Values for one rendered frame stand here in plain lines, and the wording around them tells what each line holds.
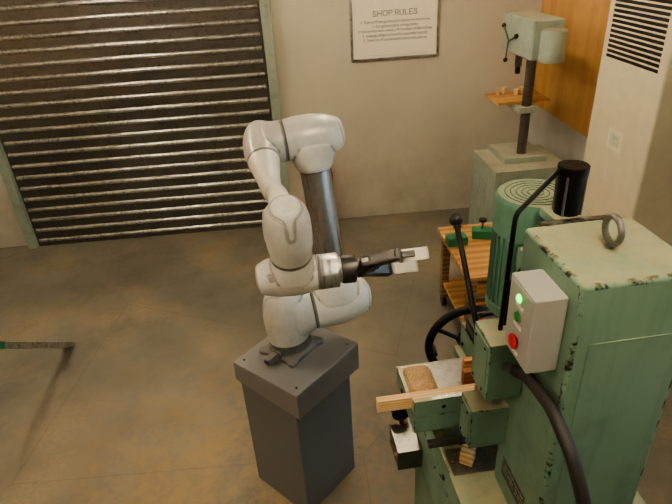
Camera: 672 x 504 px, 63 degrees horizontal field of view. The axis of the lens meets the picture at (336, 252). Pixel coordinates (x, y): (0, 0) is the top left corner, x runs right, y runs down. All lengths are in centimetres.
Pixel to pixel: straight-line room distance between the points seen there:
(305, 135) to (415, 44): 261
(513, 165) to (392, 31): 130
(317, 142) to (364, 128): 262
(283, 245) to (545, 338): 58
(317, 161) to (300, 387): 76
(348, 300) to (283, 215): 81
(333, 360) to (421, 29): 283
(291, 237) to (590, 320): 62
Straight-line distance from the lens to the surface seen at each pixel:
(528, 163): 381
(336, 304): 195
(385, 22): 421
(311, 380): 195
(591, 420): 118
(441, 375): 168
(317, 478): 238
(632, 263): 106
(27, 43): 452
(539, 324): 101
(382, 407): 155
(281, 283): 133
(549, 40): 340
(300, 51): 420
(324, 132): 175
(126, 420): 306
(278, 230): 121
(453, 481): 156
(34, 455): 310
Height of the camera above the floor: 202
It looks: 29 degrees down
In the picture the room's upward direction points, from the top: 4 degrees counter-clockwise
